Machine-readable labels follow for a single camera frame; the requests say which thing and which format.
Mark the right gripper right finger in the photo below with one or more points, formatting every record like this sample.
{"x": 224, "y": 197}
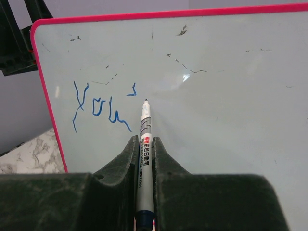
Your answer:
{"x": 212, "y": 202}

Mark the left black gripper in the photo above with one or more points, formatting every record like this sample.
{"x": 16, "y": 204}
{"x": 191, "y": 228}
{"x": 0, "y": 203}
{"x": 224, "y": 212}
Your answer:
{"x": 16, "y": 52}

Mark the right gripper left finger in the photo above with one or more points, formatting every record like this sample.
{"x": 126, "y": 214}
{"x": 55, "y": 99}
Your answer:
{"x": 100, "y": 201}

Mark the blue capped marker pen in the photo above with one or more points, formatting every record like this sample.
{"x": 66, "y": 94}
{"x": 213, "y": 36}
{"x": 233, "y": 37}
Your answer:
{"x": 144, "y": 198}

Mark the pink framed whiteboard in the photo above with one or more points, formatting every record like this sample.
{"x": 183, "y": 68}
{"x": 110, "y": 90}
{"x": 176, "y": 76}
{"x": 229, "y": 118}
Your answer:
{"x": 227, "y": 87}

